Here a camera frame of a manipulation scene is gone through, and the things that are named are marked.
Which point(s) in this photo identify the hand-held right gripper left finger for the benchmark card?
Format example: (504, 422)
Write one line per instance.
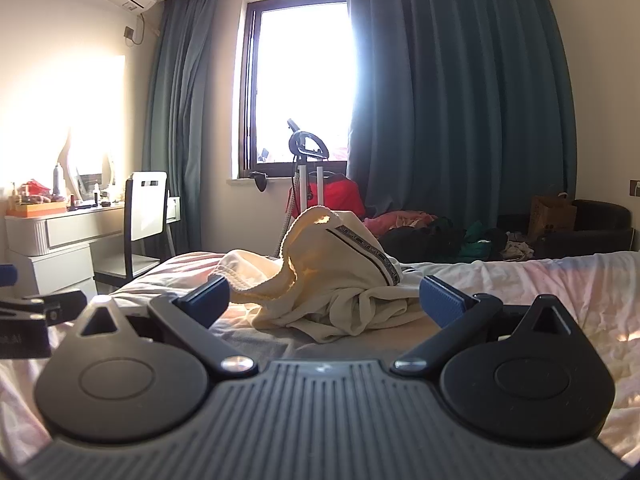
(210, 299)

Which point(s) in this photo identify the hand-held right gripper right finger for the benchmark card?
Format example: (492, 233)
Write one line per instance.
(440, 302)

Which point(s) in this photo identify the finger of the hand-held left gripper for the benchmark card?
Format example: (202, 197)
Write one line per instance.
(60, 304)
(7, 276)

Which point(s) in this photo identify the cream pants with patterned stripe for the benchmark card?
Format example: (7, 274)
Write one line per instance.
(340, 280)

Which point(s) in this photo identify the black clothes heap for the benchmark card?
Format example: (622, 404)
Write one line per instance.
(425, 242)

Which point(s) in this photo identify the green garment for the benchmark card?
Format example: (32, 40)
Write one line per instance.
(475, 242)

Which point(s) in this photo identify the white dressing table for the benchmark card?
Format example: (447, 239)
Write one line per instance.
(70, 232)

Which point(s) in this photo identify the orange box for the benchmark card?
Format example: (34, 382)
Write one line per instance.
(42, 207)

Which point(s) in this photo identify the pink cloth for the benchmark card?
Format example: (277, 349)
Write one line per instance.
(400, 220)

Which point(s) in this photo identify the red packet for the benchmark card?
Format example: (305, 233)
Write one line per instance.
(36, 187)

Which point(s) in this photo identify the white patterned cloth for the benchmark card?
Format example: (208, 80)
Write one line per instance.
(520, 247)

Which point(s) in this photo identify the silver spray can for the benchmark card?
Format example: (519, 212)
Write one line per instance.
(57, 180)

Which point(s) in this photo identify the bed with pink white quilt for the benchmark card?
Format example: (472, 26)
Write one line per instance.
(550, 280)

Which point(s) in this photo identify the white backed black chair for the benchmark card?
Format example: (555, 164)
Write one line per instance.
(147, 205)

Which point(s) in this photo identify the small white bottle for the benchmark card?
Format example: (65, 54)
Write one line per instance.
(96, 194)

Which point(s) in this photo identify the black steamer head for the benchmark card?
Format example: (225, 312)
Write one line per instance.
(259, 181)

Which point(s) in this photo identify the arched mirror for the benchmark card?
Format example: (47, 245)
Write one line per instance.
(90, 177)

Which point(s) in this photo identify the brown paper bag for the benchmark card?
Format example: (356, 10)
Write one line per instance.
(552, 215)

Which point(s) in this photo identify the red bag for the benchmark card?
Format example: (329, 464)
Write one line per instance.
(340, 195)

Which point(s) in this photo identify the black armchair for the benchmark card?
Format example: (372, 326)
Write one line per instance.
(600, 230)

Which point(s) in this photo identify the garment steamer stand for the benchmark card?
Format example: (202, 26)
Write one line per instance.
(305, 140)

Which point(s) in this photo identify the narrow blue curtain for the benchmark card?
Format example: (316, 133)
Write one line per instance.
(180, 110)

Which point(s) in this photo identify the wide blue curtain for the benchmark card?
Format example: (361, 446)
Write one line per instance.
(460, 110)

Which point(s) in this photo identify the dark framed window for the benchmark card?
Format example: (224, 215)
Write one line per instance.
(300, 85)

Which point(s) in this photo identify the brass wall switch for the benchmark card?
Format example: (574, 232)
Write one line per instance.
(634, 187)

